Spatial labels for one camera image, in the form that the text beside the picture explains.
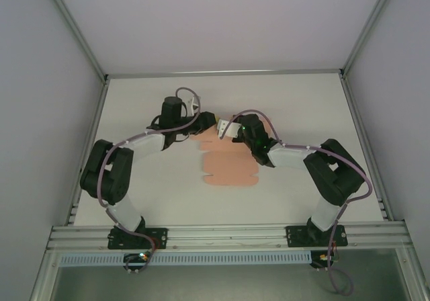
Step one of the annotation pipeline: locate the aluminium frame crossbar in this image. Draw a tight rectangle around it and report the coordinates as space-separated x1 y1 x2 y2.
105 68 343 79

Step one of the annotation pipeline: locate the grey metal panel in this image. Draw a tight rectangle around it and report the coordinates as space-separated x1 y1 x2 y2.
50 265 416 301

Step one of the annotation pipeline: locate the slotted light blue cable duct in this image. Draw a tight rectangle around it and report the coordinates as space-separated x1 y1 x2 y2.
58 250 312 267

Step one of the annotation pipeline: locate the aluminium table side rail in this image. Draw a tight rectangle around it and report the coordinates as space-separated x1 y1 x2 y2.
67 77 110 227
341 75 394 222

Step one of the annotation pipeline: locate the aluminium frame post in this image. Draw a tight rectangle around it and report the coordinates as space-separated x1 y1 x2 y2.
338 0 402 79
40 0 110 82

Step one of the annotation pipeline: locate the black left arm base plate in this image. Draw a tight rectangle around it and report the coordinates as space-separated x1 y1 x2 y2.
107 226 169 250

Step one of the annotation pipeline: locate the aluminium mounting rail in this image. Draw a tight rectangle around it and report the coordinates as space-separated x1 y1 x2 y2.
46 222 413 252

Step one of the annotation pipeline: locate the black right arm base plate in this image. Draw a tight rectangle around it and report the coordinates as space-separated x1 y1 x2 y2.
285 224 347 248

